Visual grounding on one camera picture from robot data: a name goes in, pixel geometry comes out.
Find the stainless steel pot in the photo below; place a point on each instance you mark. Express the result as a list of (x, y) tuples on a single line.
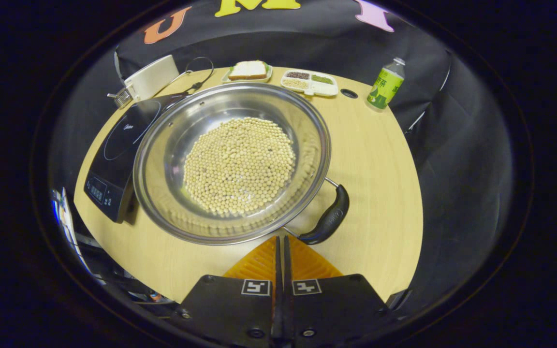
[(172, 145)]

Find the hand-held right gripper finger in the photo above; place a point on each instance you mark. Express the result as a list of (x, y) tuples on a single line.
[(287, 280), (278, 280)]

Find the sandwich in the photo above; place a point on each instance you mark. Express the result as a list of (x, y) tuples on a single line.
[(247, 70)]

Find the white sandwich plate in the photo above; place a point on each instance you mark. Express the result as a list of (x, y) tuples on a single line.
[(264, 77)]

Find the black induction cooktop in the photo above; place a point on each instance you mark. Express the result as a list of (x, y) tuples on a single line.
[(114, 164)]

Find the white divided bean tray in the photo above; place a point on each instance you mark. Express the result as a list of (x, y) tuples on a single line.
[(327, 88)]

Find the white toaster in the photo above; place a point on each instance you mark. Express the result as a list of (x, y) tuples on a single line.
[(150, 77)]

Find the pile of soybeans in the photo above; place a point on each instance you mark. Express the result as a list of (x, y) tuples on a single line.
[(240, 164)]

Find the green label drink bottle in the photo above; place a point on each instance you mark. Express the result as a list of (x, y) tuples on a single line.
[(385, 84)]

